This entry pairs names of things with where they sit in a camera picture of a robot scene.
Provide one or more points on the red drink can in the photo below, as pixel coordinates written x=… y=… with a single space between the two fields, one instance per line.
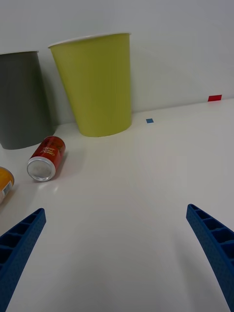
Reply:
x=47 y=158

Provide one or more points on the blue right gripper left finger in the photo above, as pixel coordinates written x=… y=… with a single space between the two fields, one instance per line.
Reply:
x=17 y=253

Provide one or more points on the yellow-green plastic waste bin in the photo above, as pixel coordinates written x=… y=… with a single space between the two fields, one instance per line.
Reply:
x=97 y=85

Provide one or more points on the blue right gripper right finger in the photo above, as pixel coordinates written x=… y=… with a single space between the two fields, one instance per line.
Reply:
x=217 y=246

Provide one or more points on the grey plastic waste bin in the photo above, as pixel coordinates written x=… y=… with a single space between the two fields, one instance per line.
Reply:
x=20 y=100

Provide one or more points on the orange and white drink can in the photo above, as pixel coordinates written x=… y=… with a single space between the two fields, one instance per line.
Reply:
x=4 y=184

